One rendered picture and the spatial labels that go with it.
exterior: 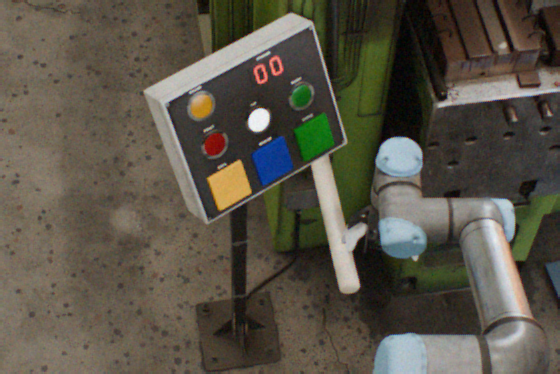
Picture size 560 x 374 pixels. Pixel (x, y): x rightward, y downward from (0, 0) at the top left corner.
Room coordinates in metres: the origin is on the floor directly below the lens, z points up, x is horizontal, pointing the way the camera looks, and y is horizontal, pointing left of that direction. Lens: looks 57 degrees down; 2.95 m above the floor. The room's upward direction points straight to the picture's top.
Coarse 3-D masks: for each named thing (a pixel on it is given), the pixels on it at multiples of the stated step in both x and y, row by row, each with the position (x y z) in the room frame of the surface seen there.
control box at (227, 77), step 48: (240, 48) 1.42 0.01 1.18; (288, 48) 1.42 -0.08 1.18; (192, 96) 1.30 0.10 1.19; (240, 96) 1.33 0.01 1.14; (288, 96) 1.37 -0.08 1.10; (192, 144) 1.25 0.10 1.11; (240, 144) 1.28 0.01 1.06; (288, 144) 1.31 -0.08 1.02; (336, 144) 1.34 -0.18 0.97; (192, 192) 1.20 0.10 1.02
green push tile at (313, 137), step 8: (312, 120) 1.35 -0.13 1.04; (320, 120) 1.36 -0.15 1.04; (296, 128) 1.33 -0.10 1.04; (304, 128) 1.34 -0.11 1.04; (312, 128) 1.34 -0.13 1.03; (320, 128) 1.35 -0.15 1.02; (328, 128) 1.35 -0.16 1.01; (296, 136) 1.32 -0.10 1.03; (304, 136) 1.33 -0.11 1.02; (312, 136) 1.33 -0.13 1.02; (320, 136) 1.34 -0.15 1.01; (328, 136) 1.34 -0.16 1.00; (304, 144) 1.32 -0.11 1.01; (312, 144) 1.32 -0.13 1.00; (320, 144) 1.33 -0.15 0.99; (328, 144) 1.33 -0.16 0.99; (304, 152) 1.31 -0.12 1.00; (312, 152) 1.31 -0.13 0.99; (320, 152) 1.32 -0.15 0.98; (304, 160) 1.30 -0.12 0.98
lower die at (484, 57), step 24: (432, 0) 1.71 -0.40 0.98; (456, 0) 1.71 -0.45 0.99; (480, 0) 1.70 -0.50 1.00; (504, 0) 1.71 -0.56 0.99; (432, 24) 1.66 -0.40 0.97; (456, 24) 1.65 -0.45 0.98; (480, 24) 1.64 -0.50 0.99; (528, 24) 1.64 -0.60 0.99; (456, 48) 1.58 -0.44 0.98; (480, 48) 1.57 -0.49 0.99; (528, 48) 1.57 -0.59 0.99; (456, 72) 1.55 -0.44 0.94; (480, 72) 1.56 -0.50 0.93; (504, 72) 1.56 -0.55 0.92
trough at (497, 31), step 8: (488, 0) 1.71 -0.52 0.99; (496, 0) 1.70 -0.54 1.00; (488, 8) 1.69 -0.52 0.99; (496, 8) 1.69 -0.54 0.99; (488, 16) 1.66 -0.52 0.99; (496, 16) 1.66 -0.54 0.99; (496, 24) 1.64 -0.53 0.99; (504, 24) 1.63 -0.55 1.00; (496, 32) 1.62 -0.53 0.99; (504, 32) 1.62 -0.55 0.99; (496, 40) 1.60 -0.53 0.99; (504, 40) 1.60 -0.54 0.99; (504, 48) 1.58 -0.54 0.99; (512, 48) 1.57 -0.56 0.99
